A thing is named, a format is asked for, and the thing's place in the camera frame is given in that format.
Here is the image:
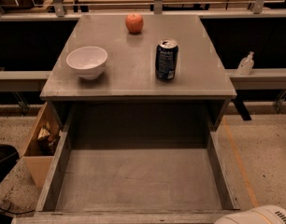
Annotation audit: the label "grey top drawer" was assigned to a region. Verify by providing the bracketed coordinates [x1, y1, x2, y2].
[15, 103, 241, 224]

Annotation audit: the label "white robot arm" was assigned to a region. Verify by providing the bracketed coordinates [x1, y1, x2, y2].
[214, 205, 286, 224]

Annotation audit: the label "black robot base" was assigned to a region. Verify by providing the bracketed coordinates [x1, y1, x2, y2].
[0, 144, 20, 183]

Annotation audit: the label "grey drawer cabinet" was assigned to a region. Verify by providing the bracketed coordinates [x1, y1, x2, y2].
[39, 13, 237, 133]

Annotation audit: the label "dark blue soda can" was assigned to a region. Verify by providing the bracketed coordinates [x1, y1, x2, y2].
[155, 38, 179, 80]

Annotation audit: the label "white ceramic bowl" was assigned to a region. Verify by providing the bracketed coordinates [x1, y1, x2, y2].
[66, 46, 107, 80]

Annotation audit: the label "red apple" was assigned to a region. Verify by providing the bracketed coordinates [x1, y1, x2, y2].
[125, 13, 144, 34]

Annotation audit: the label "crumpled wrappers in box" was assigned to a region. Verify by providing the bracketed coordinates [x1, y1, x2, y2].
[37, 121, 60, 156]

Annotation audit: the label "wooden box on floor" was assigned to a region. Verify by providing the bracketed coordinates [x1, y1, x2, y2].
[21, 104, 60, 188]

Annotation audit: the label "grey low shelf beam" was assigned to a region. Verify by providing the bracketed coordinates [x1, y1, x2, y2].
[0, 68, 286, 92]

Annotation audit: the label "grey metal railing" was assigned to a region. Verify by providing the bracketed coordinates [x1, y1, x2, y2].
[0, 0, 286, 20]

